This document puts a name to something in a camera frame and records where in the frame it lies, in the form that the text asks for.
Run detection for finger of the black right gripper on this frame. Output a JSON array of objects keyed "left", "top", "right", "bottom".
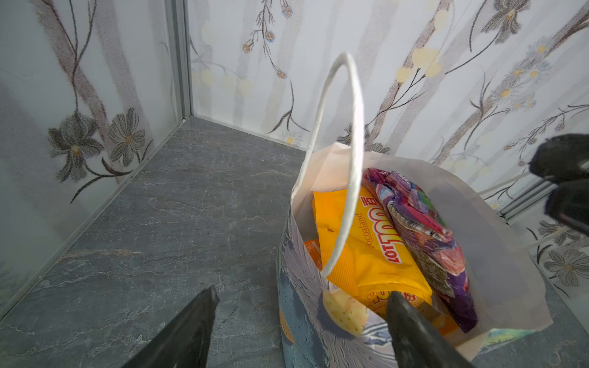
[
  {"left": 529, "top": 133, "right": 588, "bottom": 181},
  {"left": 545, "top": 179, "right": 589, "bottom": 236}
]

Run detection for purple snack packet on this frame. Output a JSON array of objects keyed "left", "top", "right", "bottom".
[{"left": 363, "top": 168, "right": 479, "bottom": 333}]

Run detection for floral white paper bag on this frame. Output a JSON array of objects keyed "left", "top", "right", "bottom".
[{"left": 277, "top": 53, "right": 552, "bottom": 367}]

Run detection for orange chips packet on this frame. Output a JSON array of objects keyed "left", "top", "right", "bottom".
[{"left": 305, "top": 239, "right": 323, "bottom": 271}]

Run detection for yellow mango gummy packet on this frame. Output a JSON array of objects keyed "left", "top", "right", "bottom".
[{"left": 328, "top": 187, "right": 458, "bottom": 335}]

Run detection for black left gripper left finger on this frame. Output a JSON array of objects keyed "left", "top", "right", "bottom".
[{"left": 123, "top": 286, "right": 219, "bottom": 368}]

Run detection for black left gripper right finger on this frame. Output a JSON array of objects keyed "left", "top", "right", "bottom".
[{"left": 386, "top": 291, "right": 472, "bottom": 368}]

